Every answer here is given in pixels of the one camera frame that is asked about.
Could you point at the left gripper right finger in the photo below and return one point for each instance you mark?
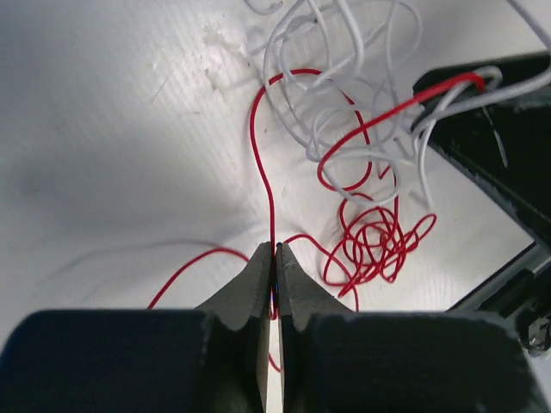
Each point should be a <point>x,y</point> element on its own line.
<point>299,297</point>

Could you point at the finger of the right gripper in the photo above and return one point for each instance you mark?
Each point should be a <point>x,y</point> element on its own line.
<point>504,149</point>

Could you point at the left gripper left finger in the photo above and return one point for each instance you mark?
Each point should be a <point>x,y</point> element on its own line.
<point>235,360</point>

